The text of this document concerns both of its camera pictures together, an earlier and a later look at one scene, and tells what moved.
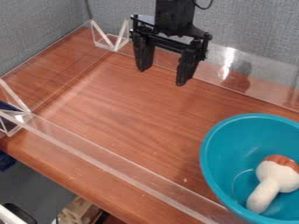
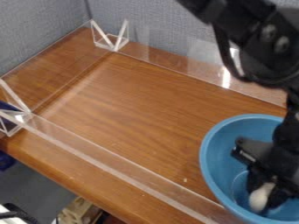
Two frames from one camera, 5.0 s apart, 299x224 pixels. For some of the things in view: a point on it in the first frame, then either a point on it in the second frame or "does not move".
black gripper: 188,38 -> 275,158
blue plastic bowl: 235,146 does not move
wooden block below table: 80,212 does not move
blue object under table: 7,163 does not move
